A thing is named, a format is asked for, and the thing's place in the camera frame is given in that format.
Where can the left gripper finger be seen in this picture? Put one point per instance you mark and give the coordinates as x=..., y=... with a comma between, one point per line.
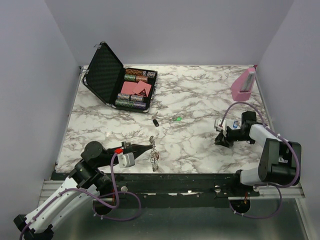
x=136, y=154
x=141, y=148

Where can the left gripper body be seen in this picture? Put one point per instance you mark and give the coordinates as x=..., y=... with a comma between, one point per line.
x=110, y=154

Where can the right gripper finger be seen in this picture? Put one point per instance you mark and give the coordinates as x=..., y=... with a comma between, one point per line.
x=227, y=144
x=220, y=140

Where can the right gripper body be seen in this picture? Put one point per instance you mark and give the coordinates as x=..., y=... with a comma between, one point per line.
x=235, y=135

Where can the metal disc keyring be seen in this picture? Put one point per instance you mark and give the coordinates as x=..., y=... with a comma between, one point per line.
x=154, y=155

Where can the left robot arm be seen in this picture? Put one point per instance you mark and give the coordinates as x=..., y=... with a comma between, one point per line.
x=92, y=178

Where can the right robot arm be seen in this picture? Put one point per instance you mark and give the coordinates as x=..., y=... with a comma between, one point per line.
x=279, y=158

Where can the pink holder block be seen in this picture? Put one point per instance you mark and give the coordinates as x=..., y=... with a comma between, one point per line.
x=241, y=89

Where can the key with green tag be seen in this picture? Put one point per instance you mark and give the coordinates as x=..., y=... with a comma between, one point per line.
x=177, y=119

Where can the black poker chip case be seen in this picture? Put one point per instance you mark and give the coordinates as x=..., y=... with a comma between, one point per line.
x=106, y=74

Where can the red card with black triangle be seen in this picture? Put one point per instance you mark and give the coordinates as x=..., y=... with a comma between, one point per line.
x=142, y=89

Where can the red playing card deck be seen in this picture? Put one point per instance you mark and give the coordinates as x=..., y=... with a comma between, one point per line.
x=128, y=87

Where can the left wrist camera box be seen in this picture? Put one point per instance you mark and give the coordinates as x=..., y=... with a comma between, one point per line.
x=126, y=160

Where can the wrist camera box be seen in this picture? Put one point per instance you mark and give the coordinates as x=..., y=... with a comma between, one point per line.
x=126, y=160
x=220, y=125

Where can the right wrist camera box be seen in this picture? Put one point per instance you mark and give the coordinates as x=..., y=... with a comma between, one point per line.
x=220, y=125

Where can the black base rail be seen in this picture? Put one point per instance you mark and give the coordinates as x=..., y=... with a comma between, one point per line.
x=160, y=191

